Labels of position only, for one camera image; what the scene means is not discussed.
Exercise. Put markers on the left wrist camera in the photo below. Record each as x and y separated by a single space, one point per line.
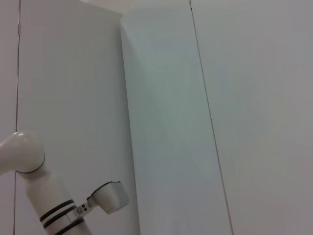
110 198

